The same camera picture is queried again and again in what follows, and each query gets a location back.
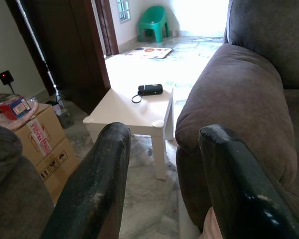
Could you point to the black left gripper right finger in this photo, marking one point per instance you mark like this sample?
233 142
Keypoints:
236 194

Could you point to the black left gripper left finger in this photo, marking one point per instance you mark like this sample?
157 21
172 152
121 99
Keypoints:
99 174

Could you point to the pink pillow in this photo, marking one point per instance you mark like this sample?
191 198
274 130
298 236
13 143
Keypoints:
210 229

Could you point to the brown fabric sofa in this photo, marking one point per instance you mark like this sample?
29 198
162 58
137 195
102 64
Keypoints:
239 87

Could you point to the cardboard box with handling symbols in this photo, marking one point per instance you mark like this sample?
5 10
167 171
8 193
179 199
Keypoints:
62 169

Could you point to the small grey box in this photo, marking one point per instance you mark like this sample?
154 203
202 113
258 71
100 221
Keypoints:
66 120

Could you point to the cardboard box with fragile tape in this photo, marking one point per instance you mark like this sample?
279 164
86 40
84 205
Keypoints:
52 127

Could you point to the white side table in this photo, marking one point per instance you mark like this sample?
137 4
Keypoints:
129 112

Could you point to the grey armchair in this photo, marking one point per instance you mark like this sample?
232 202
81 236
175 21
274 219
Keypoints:
15 186

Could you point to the small red box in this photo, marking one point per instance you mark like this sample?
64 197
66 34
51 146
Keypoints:
10 109

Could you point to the dark wooden door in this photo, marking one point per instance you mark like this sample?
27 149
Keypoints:
69 49

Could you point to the colourful play mat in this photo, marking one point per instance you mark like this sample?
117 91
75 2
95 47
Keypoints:
149 52

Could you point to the green plastic chair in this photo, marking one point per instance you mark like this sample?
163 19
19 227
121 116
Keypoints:
152 17

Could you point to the silver metal pole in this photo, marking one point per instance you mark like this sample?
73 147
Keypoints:
28 25

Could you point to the white framed window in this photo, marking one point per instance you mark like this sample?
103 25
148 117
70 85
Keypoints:
123 10

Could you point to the black wall socket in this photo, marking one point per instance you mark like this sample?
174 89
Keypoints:
5 77

